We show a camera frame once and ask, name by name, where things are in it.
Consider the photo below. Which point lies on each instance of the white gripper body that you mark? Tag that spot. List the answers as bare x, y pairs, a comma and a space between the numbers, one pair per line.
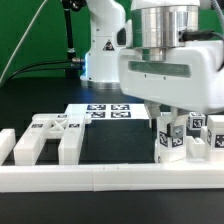
191, 77

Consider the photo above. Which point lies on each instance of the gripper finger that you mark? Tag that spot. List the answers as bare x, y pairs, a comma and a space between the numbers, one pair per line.
153, 111
175, 127

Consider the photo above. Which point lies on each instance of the white chair seat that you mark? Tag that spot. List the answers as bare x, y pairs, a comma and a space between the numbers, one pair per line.
195, 148

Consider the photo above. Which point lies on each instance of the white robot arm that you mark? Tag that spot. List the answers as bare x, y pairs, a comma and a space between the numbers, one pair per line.
159, 55

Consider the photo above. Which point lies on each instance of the right white tagged cube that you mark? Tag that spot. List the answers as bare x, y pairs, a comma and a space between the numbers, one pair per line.
195, 120

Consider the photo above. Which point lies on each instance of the white tag base sheet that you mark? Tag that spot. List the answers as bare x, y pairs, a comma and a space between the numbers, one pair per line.
109, 111

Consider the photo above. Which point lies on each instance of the white U-shaped obstacle frame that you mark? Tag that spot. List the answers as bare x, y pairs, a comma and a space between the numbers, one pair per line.
116, 177

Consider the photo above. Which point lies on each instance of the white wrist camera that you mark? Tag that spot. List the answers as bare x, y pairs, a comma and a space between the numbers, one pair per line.
125, 35

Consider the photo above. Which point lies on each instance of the white chair back frame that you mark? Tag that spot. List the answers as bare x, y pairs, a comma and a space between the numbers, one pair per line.
68, 129

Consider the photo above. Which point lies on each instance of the black camera stand pole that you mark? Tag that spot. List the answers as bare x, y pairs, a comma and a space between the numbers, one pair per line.
68, 7

